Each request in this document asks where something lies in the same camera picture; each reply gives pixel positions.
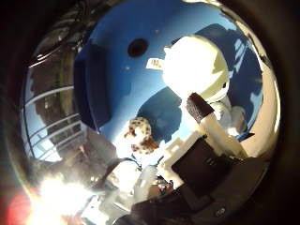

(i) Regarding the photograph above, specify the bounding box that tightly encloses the brown spotted white plush toy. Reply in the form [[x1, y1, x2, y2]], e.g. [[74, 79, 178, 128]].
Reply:
[[123, 116, 160, 155]]

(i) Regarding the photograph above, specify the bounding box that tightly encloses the green round plush toy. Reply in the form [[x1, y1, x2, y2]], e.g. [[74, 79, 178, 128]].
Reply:
[[162, 35, 231, 102]]

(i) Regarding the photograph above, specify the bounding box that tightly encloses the white label sticker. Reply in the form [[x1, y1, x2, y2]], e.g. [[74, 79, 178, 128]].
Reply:
[[145, 57, 164, 71]]

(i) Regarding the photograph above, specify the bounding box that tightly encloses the blue plastic kiddie pool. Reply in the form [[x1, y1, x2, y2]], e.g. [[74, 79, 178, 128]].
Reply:
[[73, 40, 113, 132]]

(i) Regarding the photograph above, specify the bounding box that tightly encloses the white metal railing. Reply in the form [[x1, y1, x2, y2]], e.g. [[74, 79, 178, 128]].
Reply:
[[22, 85, 85, 162]]

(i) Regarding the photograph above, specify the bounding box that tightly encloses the black cable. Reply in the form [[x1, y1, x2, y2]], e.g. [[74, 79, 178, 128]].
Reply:
[[97, 157, 140, 190]]

